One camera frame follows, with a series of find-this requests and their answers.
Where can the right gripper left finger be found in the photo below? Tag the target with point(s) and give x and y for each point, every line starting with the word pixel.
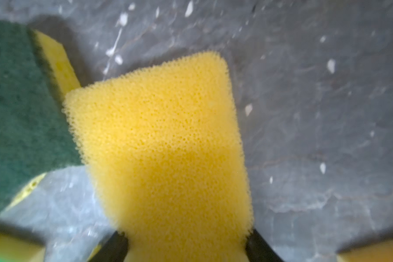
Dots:
pixel 114 250

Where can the yellow sponge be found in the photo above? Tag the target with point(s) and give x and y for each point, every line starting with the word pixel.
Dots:
pixel 163 149

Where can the bright green sponge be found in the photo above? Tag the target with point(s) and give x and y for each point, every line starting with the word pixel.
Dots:
pixel 14 249

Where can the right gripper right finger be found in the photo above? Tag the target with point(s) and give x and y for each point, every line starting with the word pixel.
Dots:
pixel 258 250

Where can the dark green scourer sponge upper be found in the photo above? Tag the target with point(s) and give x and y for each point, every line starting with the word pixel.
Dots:
pixel 35 76

